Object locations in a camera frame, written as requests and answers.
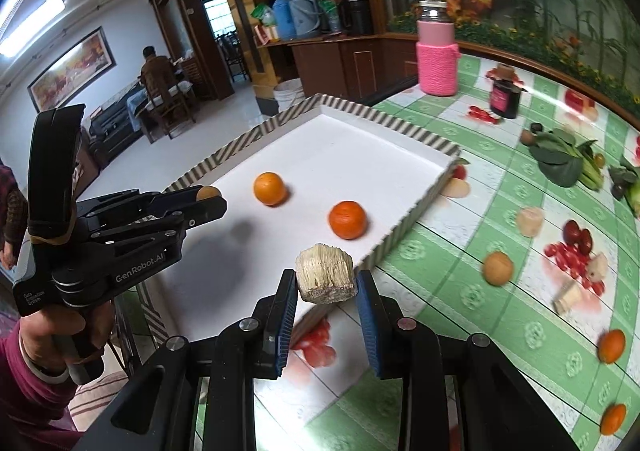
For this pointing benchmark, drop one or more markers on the blue thermos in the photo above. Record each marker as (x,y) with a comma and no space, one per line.
(285,18)

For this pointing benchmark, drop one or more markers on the ceiling light panel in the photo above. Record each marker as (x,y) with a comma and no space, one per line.
(32,23)

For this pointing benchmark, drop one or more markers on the dark green leaves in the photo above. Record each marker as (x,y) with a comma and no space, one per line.
(625,173)

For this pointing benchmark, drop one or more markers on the grey-blue thermos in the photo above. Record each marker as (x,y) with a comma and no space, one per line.
(304,11)

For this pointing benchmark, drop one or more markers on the green stalk vegetable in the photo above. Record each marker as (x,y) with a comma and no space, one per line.
(592,172)

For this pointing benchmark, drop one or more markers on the deep orange tangerine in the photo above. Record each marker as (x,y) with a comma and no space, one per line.
(347,219)

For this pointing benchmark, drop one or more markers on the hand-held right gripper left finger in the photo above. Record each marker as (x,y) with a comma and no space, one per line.
(285,323)

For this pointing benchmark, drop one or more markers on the small green leaf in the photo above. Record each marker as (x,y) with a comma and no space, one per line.
(557,138)

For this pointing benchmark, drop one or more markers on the wooden room divider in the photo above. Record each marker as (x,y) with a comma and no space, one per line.
(197,31)

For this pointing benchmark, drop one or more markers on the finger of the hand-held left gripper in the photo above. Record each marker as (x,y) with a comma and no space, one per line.
(150,196)
(205,213)

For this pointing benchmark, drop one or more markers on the white tray with striped rim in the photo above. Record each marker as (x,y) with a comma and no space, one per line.
(325,156)

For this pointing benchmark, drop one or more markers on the black kettle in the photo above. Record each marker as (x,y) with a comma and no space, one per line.
(359,11)

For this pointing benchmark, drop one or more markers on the pale sugarcane piece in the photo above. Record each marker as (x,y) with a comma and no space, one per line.
(530,221)
(567,299)
(597,267)

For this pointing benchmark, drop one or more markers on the wooden cabinet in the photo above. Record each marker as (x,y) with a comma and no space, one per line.
(340,66)

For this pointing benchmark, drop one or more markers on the small brown longan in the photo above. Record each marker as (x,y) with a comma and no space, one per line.
(209,192)

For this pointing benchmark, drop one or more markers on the dark brown date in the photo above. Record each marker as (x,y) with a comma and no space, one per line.
(571,232)

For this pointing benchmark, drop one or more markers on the person's left forearm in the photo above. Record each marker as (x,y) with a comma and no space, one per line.
(25,406)

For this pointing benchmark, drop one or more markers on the black sofa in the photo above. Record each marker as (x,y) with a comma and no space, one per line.
(107,123)

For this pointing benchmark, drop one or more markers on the pale walnut piece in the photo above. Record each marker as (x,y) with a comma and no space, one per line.
(325,276)

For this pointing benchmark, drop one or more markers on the small yellow-green fruit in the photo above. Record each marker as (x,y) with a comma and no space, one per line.
(598,160)

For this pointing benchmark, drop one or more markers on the orange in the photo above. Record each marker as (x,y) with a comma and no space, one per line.
(613,419)
(270,188)
(611,346)

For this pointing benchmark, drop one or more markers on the person's left hand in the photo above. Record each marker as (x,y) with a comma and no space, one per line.
(42,338)

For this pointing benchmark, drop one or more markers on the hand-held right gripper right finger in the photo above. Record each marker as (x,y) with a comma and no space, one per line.
(369,326)

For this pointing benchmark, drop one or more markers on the pale green corn cob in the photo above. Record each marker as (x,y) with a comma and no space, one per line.
(634,198)

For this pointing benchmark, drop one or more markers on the framed wall painting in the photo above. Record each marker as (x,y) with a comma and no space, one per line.
(70,68)

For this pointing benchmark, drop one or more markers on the green checked tablecloth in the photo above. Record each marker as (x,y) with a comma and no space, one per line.
(450,281)

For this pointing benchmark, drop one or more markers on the dark jar with pink label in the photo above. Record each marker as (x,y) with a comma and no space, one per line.
(504,101)

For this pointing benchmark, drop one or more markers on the tan round fruit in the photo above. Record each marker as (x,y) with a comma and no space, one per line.
(497,268)

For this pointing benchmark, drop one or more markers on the small dark brown fruit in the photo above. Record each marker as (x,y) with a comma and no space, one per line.
(537,127)

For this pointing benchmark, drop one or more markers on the green bag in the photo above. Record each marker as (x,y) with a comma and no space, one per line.
(261,13)

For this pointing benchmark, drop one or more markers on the white bucket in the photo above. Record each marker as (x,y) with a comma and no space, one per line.
(288,92)

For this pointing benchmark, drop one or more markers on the pink bottle with knit sleeve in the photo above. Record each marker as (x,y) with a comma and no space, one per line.
(437,66)

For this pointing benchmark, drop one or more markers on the red jujube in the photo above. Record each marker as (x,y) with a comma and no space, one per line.
(585,242)

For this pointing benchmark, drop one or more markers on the wooden chair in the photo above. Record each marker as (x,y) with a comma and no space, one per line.
(165,113)

